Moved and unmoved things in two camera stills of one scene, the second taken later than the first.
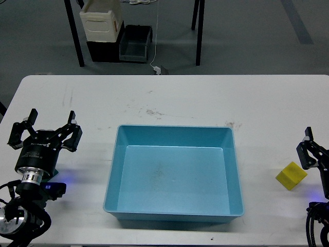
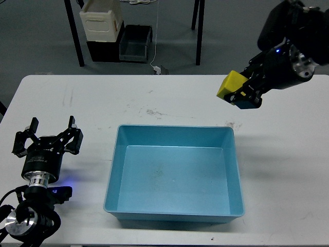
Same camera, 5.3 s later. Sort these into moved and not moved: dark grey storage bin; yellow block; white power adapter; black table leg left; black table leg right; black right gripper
Moved: black right gripper; yellow block
Not moved: black table leg right; black table leg left; dark grey storage bin; white power adapter
